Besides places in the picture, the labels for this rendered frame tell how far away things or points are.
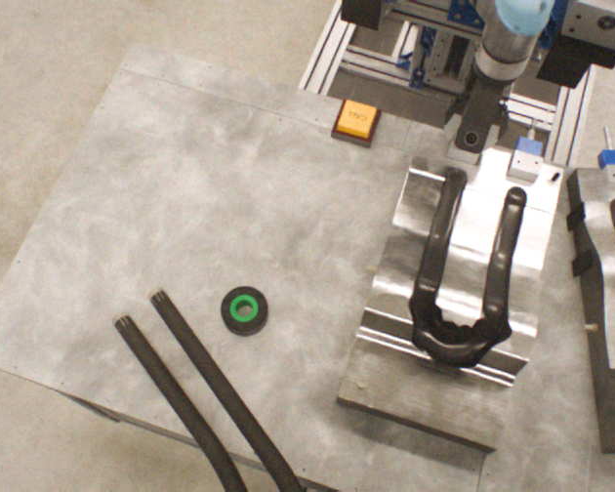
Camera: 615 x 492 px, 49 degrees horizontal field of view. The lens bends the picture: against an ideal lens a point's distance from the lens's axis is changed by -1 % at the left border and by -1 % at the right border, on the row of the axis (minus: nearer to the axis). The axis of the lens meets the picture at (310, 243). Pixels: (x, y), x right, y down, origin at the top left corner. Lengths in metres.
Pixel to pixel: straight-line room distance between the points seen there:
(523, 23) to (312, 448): 0.71
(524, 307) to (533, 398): 0.18
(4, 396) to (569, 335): 1.53
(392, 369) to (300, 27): 1.67
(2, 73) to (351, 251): 1.70
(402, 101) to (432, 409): 1.22
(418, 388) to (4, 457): 1.32
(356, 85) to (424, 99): 0.21
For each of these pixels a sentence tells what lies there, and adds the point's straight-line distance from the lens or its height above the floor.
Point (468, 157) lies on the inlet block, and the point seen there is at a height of 0.91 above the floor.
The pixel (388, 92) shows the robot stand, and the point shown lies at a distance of 2.13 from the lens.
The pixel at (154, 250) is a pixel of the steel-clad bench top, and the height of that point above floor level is 0.80.
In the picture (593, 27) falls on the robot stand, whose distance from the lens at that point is 1.41.
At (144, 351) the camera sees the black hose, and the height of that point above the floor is 0.84.
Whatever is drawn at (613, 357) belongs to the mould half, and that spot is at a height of 0.87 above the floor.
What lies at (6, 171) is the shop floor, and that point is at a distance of 2.41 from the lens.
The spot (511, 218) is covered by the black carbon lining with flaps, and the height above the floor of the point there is 0.88.
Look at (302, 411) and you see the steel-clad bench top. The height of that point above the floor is 0.80.
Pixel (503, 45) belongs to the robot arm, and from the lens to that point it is 1.00.
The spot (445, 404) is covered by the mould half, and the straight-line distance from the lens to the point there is 1.11.
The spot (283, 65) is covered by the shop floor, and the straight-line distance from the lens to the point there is 2.44.
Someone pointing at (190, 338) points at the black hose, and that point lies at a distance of 1.13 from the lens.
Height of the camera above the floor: 1.93
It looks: 67 degrees down
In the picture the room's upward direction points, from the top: 1 degrees clockwise
